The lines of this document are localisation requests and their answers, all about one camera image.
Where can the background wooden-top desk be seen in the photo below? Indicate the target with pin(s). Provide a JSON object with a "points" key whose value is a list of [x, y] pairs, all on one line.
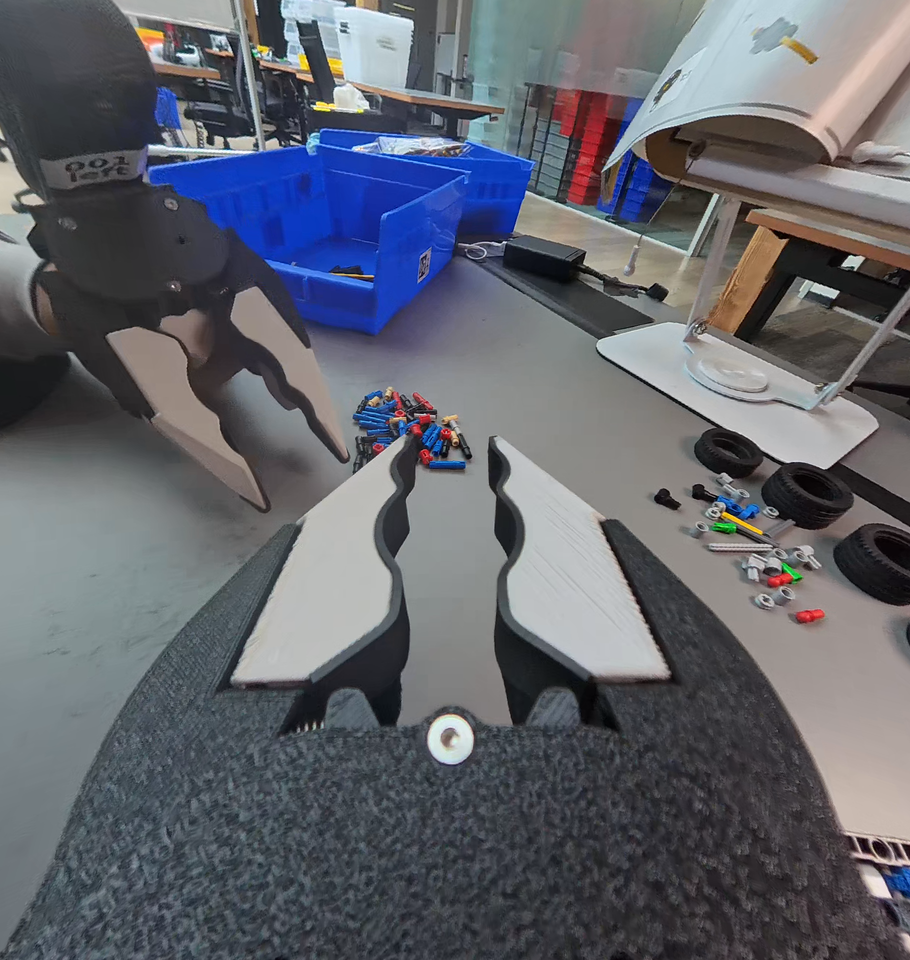
{"points": [[425, 97]]}

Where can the black and yellow brick pieces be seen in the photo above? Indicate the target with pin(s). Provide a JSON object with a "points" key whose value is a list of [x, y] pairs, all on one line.
{"points": [[350, 272]]}

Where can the blue open-front plastic bin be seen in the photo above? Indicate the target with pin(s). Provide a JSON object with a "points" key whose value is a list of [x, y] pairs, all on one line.
{"points": [[350, 225]]}

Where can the person's left hand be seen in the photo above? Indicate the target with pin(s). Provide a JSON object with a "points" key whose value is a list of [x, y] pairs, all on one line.
{"points": [[51, 311]]}

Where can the black brick frame assembly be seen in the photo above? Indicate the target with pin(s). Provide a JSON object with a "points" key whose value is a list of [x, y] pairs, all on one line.
{"points": [[905, 885]]}

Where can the cluster of small mixed bricks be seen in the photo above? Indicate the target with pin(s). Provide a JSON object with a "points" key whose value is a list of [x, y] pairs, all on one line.
{"points": [[762, 559]]}

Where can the clear bag of parts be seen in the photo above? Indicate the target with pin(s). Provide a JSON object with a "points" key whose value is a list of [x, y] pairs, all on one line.
{"points": [[417, 147]]}

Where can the white book stand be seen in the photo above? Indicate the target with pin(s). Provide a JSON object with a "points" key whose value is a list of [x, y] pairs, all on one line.
{"points": [[650, 360]]}

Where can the stacked red and blue bins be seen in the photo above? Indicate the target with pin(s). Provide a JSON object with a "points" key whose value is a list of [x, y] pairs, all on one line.
{"points": [[586, 142]]}

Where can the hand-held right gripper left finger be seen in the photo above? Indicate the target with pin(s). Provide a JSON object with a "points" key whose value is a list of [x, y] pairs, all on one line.
{"points": [[327, 592]]}

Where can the large instruction booklet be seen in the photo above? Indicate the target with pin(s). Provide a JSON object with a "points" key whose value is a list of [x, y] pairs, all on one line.
{"points": [[800, 90]]}

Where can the black office chair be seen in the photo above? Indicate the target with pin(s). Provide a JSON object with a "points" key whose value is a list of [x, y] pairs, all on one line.
{"points": [[222, 112]]}

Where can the black power adapter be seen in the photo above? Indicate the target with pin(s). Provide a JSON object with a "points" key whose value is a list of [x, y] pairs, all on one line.
{"points": [[541, 255]]}

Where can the single black connector pin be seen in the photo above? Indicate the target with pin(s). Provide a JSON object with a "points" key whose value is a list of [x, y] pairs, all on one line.
{"points": [[666, 499]]}

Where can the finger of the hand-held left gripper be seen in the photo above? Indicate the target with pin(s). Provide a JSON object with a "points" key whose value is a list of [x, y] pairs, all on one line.
{"points": [[170, 390], [290, 352]]}

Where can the wooden side table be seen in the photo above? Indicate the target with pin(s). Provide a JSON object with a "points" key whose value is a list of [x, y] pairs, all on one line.
{"points": [[837, 240]]}

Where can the black rounded pad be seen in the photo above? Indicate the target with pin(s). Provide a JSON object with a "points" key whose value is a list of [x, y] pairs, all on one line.
{"points": [[12, 397]]}

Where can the metal pole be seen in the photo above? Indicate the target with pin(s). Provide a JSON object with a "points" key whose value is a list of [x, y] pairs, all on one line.
{"points": [[249, 75]]}

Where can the grey desk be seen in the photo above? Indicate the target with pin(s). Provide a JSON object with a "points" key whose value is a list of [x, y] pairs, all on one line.
{"points": [[162, 600]]}

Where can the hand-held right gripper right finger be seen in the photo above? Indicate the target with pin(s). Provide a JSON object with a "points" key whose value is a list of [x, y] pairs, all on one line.
{"points": [[575, 592]]}

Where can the person's left forearm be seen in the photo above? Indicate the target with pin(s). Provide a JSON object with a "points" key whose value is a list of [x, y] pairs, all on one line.
{"points": [[5, 300]]}

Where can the pile of coloured connector pins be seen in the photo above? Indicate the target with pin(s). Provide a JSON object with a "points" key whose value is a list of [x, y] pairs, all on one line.
{"points": [[417, 435]]}

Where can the black desk strip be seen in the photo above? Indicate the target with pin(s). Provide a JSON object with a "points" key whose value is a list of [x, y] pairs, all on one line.
{"points": [[575, 307]]}

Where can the single red connector pin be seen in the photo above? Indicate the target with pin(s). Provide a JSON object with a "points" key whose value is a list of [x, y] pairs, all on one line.
{"points": [[807, 616]]}

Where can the translucent white storage box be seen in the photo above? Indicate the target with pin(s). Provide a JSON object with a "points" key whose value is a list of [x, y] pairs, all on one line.
{"points": [[372, 45]]}

